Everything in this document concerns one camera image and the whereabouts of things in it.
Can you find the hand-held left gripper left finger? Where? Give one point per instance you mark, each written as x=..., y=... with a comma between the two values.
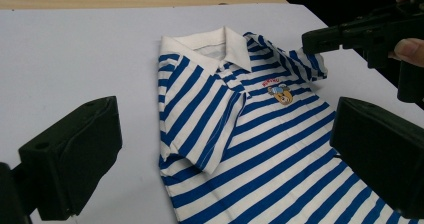
x=73, y=157

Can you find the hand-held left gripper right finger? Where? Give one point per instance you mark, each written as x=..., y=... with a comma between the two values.
x=383, y=150

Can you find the blue white striped baby romper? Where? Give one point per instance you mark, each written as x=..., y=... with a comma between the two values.
x=266, y=144

